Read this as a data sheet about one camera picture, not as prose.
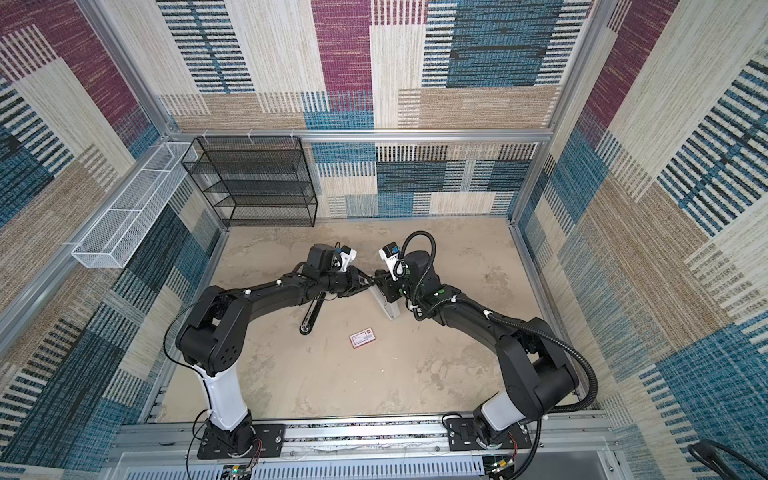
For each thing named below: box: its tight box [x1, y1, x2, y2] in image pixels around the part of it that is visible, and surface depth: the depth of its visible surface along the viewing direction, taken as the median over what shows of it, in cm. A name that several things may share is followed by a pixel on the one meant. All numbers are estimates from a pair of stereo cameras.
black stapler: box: [299, 291, 327, 335], surface depth 95 cm
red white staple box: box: [349, 327, 376, 349], surface depth 91 cm
